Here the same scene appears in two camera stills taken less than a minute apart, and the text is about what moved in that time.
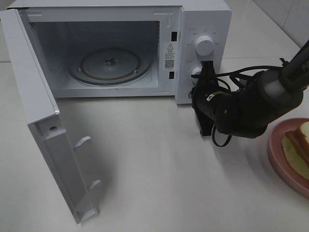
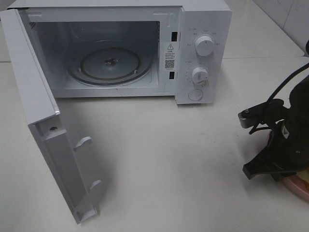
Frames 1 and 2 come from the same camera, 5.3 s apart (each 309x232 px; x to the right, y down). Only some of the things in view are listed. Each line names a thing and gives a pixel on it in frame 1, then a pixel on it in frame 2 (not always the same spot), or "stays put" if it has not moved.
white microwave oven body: (129, 50) stays put
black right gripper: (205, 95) → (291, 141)
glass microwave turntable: (110, 65) stays put
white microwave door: (63, 158) stays put
